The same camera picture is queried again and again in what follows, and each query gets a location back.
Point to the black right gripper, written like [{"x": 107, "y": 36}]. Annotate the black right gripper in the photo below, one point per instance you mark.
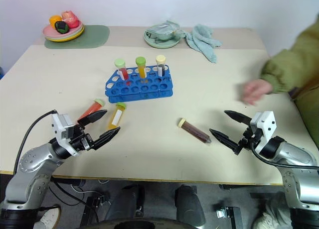
[{"x": 248, "y": 140}]

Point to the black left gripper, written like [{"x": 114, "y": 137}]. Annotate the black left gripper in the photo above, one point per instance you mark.
[{"x": 81, "y": 139}]

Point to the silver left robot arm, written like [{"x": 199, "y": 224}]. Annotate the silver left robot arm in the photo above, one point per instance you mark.
[{"x": 32, "y": 161}]

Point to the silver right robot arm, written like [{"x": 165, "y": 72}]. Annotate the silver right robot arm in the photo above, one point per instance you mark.
[{"x": 295, "y": 151}]

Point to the yellow tube, green cap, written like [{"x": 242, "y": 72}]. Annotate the yellow tube, green cap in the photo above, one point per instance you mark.
[{"x": 116, "y": 115}]

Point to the red-orange tube, green cap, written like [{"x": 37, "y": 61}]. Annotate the red-orange tube, green cap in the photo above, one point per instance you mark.
[{"x": 91, "y": 109}]

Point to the brown tube, cream cap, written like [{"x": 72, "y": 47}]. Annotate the brown tube, cream cap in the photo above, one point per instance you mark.
[{"x": 195, "y": 132}]

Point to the blue test tube rack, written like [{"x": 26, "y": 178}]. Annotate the blue test tube rack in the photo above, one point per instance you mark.
[{"x": 139, "y": 88}]

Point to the red tube, light green cap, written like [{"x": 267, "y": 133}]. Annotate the red tube, light green cap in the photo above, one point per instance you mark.
[{"x": 123, "y": 72}]

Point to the orange tube, green cap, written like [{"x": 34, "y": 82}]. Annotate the orange tube, green cap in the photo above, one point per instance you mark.
[{"x": 141, "y": 67}]

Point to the dark tube, cream cap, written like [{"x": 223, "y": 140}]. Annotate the dark tube, cream cap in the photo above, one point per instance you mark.
[{"x": 161, "y": 66}]

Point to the person's bare hand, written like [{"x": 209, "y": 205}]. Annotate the person's bare hand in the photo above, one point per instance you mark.
[{"x": 256, "y": 89}]

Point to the dark rounded shape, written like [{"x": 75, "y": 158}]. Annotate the dark rounded shape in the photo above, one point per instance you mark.
[{"x": 189, "y": 204}]

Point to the green placemat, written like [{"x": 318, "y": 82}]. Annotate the green placemat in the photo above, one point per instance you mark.
[{"x": 94, "y": 37}]

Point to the olive green jacket sleeve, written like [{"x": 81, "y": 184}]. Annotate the olive green jacket sleeve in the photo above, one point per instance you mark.
[{"x": 294, "y": 62}]

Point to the teal cloth towel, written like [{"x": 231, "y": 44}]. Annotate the teal cloth towel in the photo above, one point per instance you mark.
[{"x": 203, "y": 41}]

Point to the yellow plate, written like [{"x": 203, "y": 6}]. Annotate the yellow plate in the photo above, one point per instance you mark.
[{"x": 64, "y": 39}]

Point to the white shoe with tan sole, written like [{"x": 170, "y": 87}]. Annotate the white shoe with tan sole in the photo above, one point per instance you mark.
[{"x": 49, "y": 217}]

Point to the pale green saucer plate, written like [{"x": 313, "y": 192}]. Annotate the pale green saucer plate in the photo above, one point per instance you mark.
[{"x": 162, "y": 43}]

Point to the pink plate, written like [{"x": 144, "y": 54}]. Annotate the pink plate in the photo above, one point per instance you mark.
[{"x": 52, "y": 32}]

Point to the black and green toy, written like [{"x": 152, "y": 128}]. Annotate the black and green toy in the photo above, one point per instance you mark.
[{"x": 61, "y": 27}]

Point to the pale green bowl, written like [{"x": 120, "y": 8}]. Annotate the pale green bowl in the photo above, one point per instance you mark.
[{"x": 162, "y": 34}]

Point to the pink toy fruit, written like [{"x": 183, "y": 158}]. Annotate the pink toy fruit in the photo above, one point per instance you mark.
[{"x": 70, "y": 19}]

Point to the orange toy fruit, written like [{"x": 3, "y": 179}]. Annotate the orange toy fruit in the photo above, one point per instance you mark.
[{"x": 54, "y": 20}]

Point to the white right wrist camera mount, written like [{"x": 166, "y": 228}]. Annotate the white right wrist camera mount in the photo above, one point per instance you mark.
[{"x": 265, "y": 122}]

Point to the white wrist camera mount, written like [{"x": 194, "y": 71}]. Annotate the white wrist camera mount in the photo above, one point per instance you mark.
[
  {"x": 265, "y": 122},
  {"x": 61, "y": 125}
]

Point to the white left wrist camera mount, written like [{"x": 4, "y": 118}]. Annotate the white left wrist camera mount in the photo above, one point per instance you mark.
[{"x": 61, "y": 125}]

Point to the black metal bracket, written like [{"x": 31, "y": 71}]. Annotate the black metal bracket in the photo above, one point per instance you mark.
[
  {"x": 230, "y": 215},
  {"x": 93, "y": 204}
]

